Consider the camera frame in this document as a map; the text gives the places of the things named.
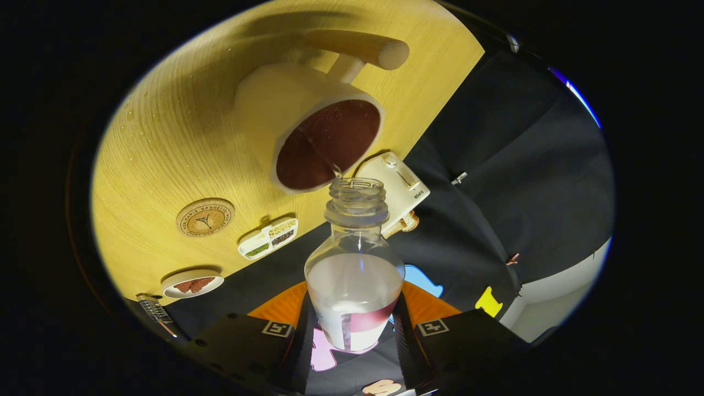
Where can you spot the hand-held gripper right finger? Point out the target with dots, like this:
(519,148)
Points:
(473,344)

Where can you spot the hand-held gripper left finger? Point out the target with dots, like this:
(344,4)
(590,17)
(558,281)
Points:
(236,344)

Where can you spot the round cork coaster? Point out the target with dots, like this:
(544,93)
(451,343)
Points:
(205,218)

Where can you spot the clear juice bottle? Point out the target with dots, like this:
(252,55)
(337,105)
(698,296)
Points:
(355,280)

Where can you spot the brown meat piece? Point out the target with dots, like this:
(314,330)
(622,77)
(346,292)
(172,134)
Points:
(202,284)
(183,286)

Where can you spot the white round plate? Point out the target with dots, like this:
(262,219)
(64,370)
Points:
(173,290)

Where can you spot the red cloth clip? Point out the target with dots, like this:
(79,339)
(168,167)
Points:
(512,259)

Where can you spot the white divided condiment dish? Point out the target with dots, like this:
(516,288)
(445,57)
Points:
(268,237)

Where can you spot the toast slice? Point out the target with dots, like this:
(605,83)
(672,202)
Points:
(410,221)
(393,230)

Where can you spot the silver cloth clip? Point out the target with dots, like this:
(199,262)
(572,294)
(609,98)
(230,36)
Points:
(459,178)

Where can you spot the white toaster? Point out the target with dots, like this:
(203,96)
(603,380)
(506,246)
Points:
(404,187)

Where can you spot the wooden table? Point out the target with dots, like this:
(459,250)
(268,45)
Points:
(165,137)

